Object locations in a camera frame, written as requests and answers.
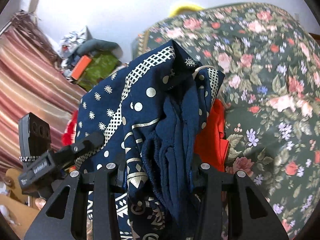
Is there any navy patterned hooded garment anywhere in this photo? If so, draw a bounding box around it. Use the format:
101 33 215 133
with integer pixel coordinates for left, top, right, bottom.
76 40 224 239

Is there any person's left hand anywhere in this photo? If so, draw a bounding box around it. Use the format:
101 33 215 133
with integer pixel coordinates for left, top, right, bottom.
35 198 46 210

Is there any red plush parrot toy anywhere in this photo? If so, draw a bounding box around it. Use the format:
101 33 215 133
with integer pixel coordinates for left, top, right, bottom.
61 111 78 146

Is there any wooden side table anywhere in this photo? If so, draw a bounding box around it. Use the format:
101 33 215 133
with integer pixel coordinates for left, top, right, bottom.
1 168 39 239

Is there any green patterned covered stand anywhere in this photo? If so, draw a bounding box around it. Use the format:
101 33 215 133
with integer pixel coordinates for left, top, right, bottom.
75 51 121 92

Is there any orange box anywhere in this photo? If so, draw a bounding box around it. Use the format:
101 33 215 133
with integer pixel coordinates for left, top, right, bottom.
71 55 92 80

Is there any red folded garment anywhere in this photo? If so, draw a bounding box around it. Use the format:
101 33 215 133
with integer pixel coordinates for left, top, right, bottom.
194 99 229 172

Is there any striped pink curtain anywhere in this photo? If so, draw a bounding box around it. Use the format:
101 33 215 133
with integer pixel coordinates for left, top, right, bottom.
1 11 85 174

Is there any grey neck pillow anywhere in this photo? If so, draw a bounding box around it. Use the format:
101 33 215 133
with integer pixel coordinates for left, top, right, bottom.
75 39 119 56

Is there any clutter pile of papers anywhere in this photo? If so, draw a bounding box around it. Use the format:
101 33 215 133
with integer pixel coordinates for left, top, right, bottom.
58 26 92 80

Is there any green floral bed quilt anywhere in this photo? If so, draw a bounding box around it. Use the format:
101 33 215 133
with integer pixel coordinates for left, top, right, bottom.
133 2 319 239

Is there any yellow chair back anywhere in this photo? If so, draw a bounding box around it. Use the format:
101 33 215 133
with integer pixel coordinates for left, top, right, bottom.
169 4 203 17

